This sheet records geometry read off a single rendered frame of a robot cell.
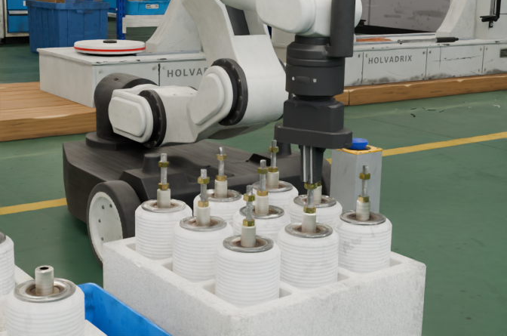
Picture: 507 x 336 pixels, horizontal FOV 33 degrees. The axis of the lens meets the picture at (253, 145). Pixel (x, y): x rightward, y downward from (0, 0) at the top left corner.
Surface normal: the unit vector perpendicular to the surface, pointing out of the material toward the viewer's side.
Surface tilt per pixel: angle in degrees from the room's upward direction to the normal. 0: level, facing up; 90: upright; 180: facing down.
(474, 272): 0
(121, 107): 90
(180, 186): 45
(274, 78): 62
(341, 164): 90
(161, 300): 90
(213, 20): 90
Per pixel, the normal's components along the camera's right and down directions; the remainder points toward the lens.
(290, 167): 0.44, -0.55
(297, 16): -0.77, 0.12
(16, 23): 0.58, 0.18
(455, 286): 0.02, -0.98
